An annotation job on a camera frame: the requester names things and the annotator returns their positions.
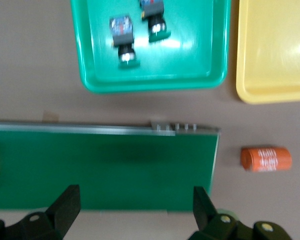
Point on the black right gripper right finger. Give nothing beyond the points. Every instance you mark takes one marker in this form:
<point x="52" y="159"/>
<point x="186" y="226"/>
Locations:
<point x="205" y="215"/>

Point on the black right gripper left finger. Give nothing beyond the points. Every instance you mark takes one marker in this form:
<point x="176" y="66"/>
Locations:
<point x="62" y="212"/>

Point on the orange cylinder with 4680 print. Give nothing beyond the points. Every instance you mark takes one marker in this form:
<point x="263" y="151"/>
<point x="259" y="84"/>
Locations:
<point x="265" y="160"/>

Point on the green push button switch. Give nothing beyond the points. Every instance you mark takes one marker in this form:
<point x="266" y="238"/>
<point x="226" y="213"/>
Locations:
<point x="153" y="12"/>
<point x="122" y="32"/>

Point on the green conveyor belt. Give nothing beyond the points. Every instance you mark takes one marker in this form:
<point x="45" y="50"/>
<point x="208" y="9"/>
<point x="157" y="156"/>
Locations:
<point x="102" y="162"/>

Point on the green plastic tray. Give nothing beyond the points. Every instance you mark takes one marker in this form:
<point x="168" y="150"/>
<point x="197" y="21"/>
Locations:
<point x="185" y="62"/>

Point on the yellow plastic tray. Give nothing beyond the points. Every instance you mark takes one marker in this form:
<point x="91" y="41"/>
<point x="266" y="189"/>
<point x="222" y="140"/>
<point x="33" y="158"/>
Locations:
<point x="272" y="50"/>

